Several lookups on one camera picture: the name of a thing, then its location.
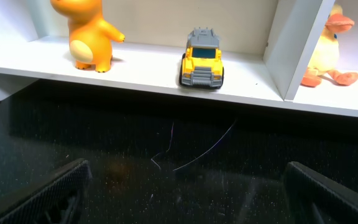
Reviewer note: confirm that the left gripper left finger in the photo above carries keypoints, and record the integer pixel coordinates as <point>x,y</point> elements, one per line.
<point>42,199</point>

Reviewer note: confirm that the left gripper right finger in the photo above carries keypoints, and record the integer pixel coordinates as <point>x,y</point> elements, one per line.
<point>325,199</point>

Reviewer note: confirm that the orange toy dinosaur figure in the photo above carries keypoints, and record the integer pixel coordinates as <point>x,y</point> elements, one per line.
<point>89,34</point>

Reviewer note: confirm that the grey and yellow toy truck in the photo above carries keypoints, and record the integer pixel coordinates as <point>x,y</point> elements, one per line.
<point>201,65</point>

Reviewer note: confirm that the yellow plush duck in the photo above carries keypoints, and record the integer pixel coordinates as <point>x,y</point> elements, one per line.
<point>323,56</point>

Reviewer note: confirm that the white shelf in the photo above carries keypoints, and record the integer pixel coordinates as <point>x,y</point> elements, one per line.
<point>148,65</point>

